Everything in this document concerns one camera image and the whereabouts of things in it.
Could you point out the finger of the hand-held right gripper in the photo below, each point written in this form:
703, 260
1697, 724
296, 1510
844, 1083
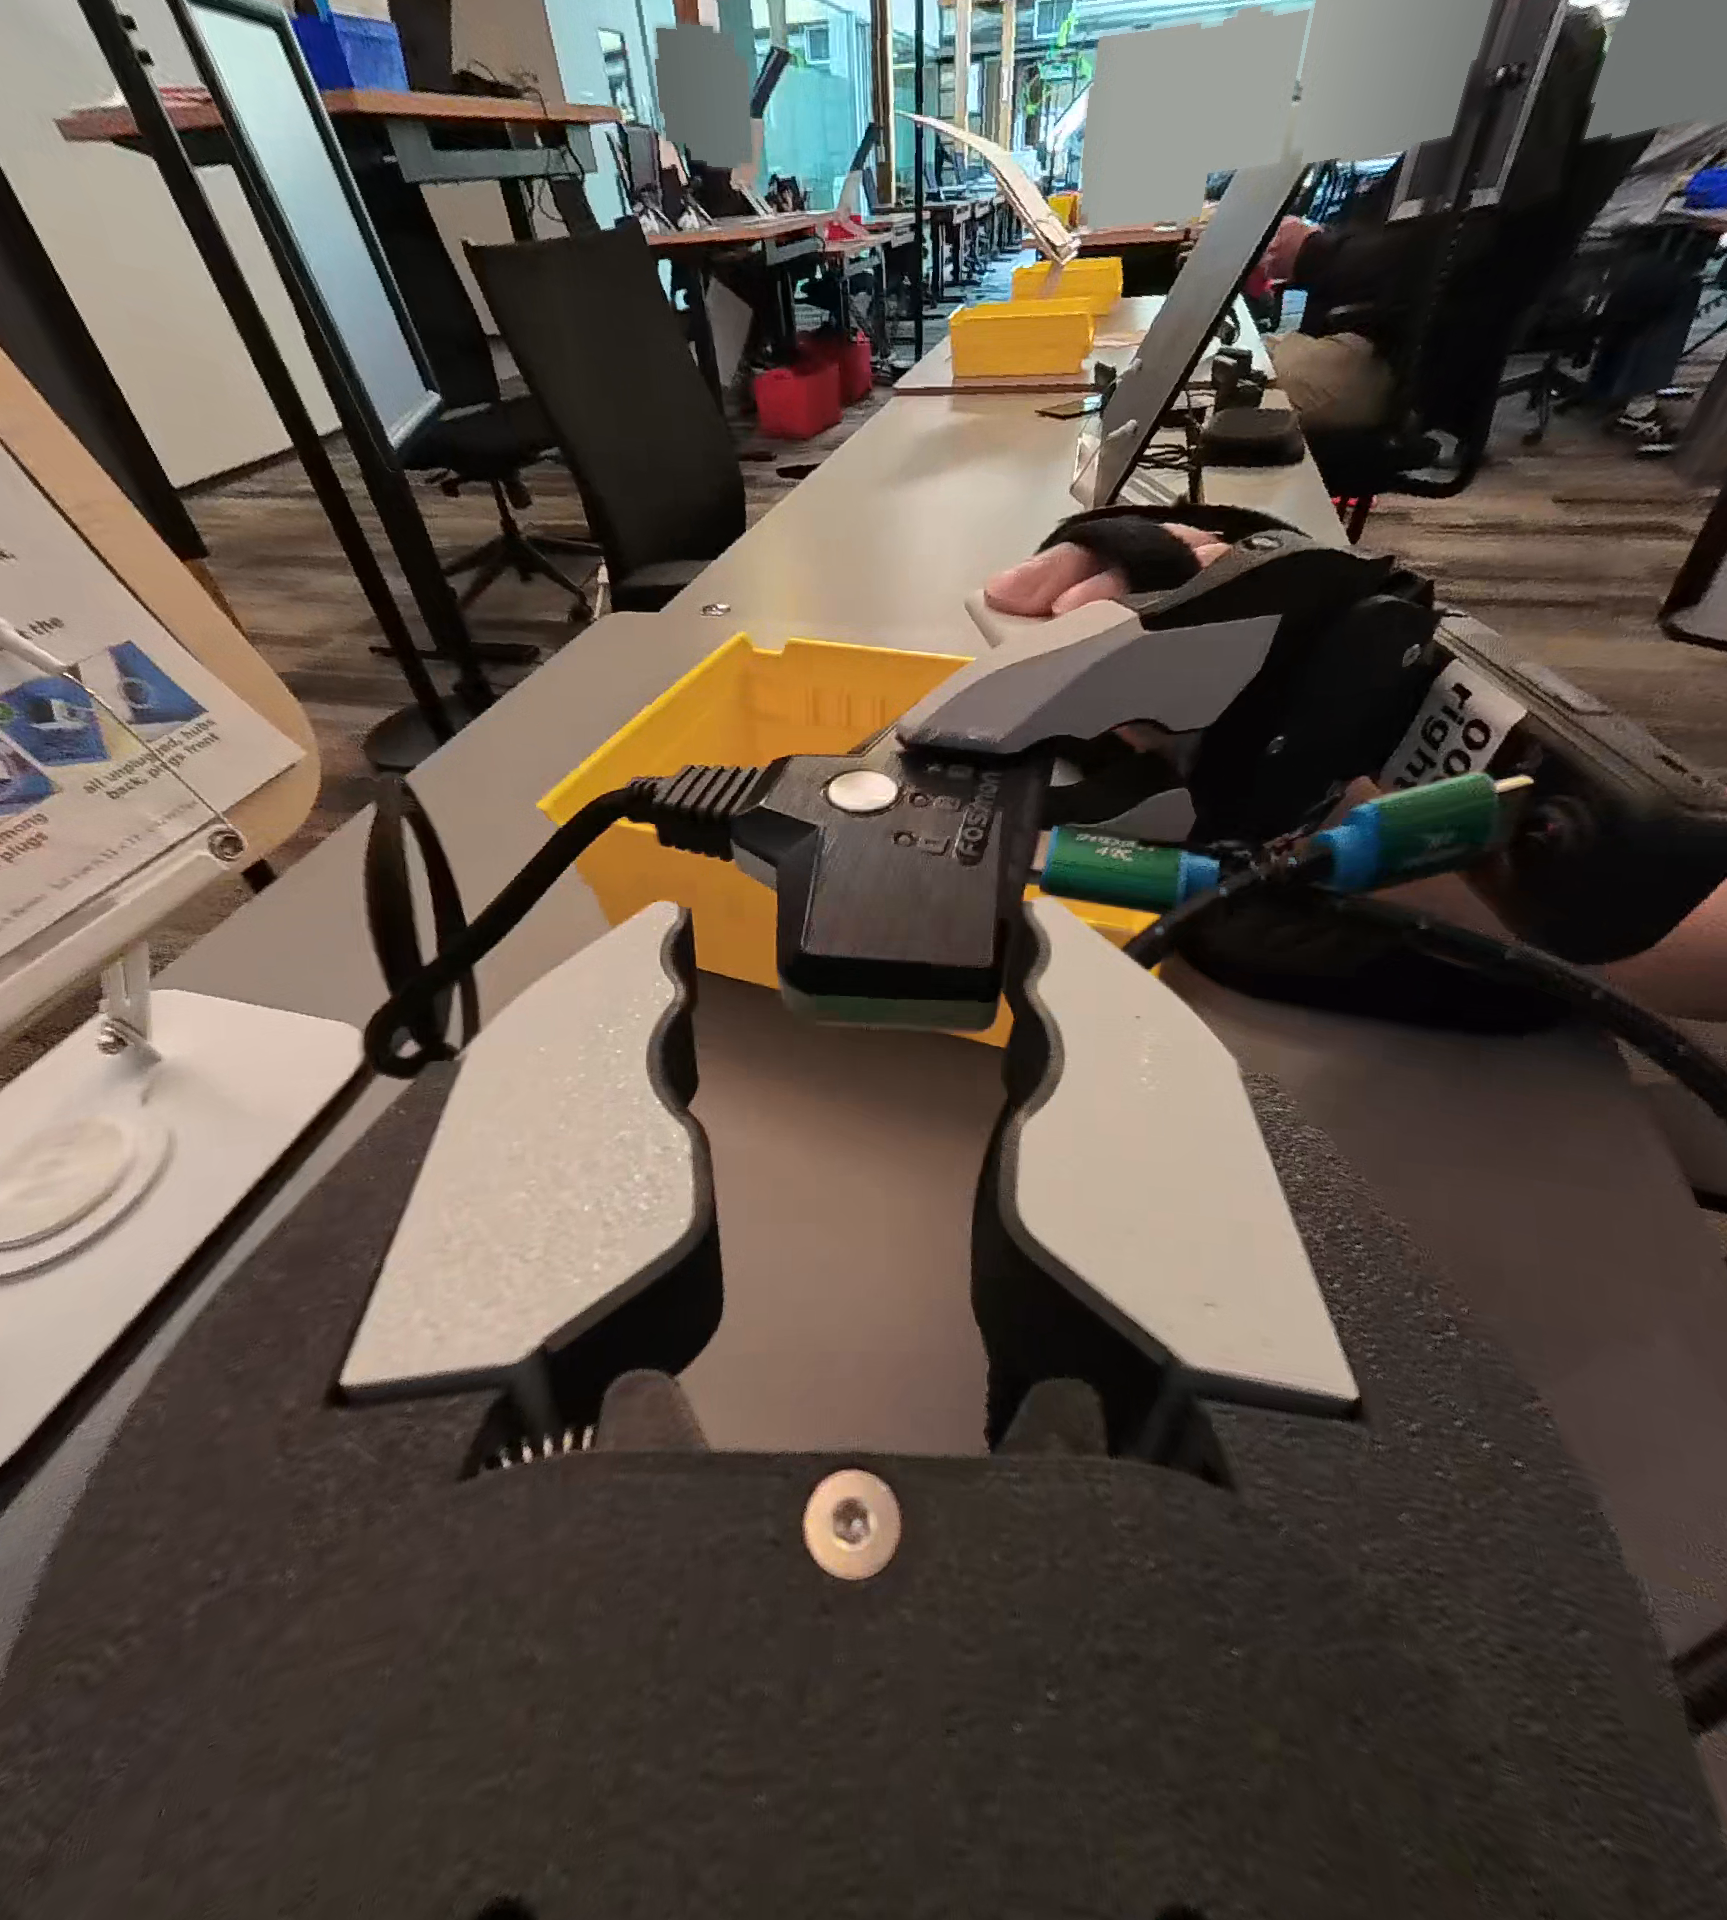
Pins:
1059, 691

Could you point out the white stand base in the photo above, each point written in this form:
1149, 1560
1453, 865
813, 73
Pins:
113, 1202

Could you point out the open laptop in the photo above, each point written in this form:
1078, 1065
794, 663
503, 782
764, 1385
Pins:
1180, 346

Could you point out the wooden office desk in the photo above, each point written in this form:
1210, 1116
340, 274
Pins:
354, 115

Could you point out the person's right hand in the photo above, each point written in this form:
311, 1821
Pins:
1059, 570

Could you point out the black office chair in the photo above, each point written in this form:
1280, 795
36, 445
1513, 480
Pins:
608, 392
1463, 271

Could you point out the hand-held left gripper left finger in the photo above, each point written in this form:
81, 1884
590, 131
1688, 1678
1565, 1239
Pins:
534, 1187

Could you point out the row of yellow bins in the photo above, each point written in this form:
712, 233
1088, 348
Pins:
1029, 331

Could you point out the red storage bin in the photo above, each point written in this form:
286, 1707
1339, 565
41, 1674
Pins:
805, 392

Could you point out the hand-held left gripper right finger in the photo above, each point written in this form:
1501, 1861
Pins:
1180, 1202

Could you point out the blue storage bin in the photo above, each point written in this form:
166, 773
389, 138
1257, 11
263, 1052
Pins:
349, 51

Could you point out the yellow plastic bin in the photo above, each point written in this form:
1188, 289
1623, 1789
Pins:
685, 751

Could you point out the instruction sheet on wooden board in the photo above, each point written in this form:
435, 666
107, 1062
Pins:
53, 691

